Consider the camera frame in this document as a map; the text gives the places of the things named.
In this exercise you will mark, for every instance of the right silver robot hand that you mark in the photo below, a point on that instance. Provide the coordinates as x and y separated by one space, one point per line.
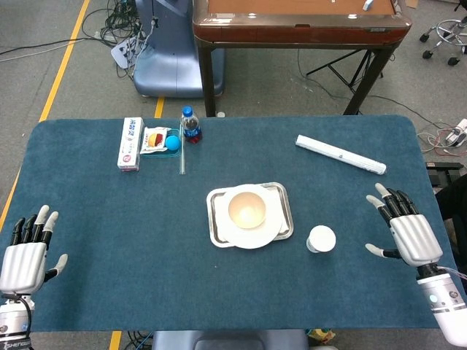
416 237

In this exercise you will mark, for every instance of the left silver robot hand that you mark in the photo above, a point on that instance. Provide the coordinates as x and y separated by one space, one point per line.
22 266

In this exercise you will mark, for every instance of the white flower print paper cup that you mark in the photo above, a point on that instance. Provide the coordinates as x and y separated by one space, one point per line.
321 238

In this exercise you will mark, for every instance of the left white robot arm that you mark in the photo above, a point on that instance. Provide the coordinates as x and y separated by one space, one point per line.
12 322

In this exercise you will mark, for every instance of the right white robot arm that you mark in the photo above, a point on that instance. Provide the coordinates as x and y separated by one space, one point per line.
445 302

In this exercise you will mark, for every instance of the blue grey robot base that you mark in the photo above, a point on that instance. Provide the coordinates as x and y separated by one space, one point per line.
171 65

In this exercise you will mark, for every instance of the silver metal tray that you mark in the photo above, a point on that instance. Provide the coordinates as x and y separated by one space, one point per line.
286 202

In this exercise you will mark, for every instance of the black floor device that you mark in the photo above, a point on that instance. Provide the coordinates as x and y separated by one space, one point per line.
443 171

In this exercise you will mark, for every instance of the blue table cloth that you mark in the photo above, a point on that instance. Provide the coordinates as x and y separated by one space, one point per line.
127 255

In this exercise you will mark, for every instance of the white power strip with plugs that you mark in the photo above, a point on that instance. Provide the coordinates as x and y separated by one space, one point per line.
458 133

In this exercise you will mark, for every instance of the white rolled film pack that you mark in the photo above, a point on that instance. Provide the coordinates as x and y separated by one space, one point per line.
339 155

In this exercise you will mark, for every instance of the yellow snack bag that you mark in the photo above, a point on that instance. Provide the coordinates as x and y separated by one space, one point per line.
321 335

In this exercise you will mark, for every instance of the white round plate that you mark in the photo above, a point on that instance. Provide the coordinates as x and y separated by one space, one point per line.
251 239

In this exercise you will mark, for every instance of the white pink toothpaste box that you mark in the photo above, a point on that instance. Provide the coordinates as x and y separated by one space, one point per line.
130 142

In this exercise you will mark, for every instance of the beige bowl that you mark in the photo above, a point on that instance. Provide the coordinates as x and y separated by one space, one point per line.
246 211

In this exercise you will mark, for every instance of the white snack packet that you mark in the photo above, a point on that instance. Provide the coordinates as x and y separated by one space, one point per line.
153 140

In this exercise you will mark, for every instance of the clear glass tube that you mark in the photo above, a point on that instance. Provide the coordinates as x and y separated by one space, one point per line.
182 160

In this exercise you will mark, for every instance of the blue ball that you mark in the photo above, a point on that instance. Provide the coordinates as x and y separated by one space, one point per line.
172 143

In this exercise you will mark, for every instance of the office chair wheel base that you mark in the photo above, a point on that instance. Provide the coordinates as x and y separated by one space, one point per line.
443 27

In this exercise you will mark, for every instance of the blue grey robot torso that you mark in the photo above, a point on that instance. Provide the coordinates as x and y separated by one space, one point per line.
226 341

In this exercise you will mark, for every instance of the cola bottle blue cap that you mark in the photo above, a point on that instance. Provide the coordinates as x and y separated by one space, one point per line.
190 127

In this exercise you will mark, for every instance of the white floor power strip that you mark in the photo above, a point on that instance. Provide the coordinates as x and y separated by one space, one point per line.
122 54

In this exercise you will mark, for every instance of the brown mahjong table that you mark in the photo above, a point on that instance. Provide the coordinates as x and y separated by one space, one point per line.
299 33

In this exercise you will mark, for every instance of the single white blue mahjong tile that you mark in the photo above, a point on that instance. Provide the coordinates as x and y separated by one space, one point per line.
367 4

